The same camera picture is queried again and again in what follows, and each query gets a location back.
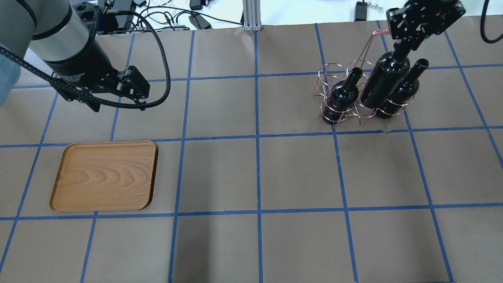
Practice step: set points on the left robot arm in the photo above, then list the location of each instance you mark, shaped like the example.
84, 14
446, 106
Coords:
55, 41

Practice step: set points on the aluminium frame post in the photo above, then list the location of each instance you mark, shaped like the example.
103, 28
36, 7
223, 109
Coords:
252, 15

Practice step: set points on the copper wire bottle basket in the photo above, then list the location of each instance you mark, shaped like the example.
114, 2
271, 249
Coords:
332, 72

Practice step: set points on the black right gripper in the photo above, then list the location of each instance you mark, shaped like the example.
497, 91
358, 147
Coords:
424, 20

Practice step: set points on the wooden tray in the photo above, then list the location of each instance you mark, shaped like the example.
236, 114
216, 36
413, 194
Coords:
107, 176

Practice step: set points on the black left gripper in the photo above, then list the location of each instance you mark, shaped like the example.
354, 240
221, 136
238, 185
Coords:
83, 72

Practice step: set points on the black wine bottle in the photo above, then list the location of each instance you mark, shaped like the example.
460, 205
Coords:
389, 71
404, 93
341, 99

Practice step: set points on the black power adapter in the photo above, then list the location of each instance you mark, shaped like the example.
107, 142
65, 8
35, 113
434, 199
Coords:
360, 11

